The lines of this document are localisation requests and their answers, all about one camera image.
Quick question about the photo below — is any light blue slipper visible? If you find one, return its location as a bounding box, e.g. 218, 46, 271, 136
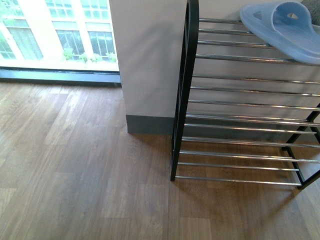
239, 0, 320, 65

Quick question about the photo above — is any grey knit sneaker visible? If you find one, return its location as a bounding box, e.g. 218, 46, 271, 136
301, 0, 320, 26

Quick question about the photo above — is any black metal shoe rack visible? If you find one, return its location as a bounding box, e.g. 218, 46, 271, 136
170, 0, 320, 190

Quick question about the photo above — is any dark window frame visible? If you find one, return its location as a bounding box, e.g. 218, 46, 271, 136
0, 67, 122, 88

